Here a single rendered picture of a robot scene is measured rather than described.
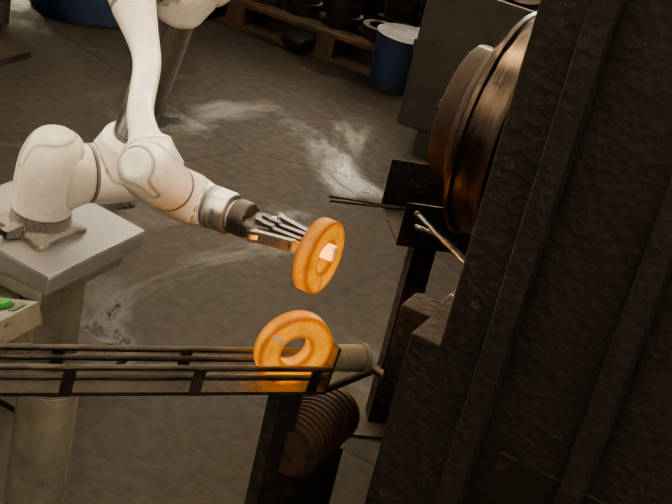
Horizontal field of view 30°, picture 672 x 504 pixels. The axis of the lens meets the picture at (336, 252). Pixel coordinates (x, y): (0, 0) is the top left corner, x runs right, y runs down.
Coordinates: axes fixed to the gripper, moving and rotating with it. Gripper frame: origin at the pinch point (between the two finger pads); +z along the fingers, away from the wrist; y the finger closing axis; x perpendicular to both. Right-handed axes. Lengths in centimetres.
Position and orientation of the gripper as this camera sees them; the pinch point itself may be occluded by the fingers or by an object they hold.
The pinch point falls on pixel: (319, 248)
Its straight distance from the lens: 249.3
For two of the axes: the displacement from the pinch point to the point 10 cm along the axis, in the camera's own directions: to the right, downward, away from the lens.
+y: -4.7, 3.2, -8.2
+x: 1.6, -8.9, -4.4
